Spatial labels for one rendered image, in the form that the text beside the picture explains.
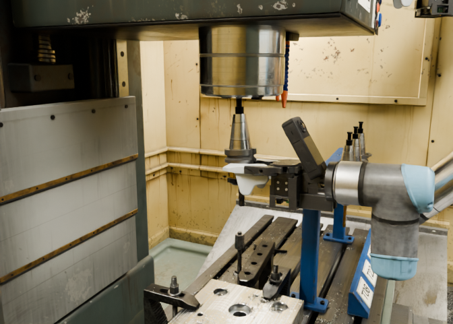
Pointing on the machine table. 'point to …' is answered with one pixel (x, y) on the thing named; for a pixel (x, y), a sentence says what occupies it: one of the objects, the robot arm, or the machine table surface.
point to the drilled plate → (216, 308)
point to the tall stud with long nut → (239, 249)
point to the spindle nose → (241, 60)
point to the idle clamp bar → (266, 255)
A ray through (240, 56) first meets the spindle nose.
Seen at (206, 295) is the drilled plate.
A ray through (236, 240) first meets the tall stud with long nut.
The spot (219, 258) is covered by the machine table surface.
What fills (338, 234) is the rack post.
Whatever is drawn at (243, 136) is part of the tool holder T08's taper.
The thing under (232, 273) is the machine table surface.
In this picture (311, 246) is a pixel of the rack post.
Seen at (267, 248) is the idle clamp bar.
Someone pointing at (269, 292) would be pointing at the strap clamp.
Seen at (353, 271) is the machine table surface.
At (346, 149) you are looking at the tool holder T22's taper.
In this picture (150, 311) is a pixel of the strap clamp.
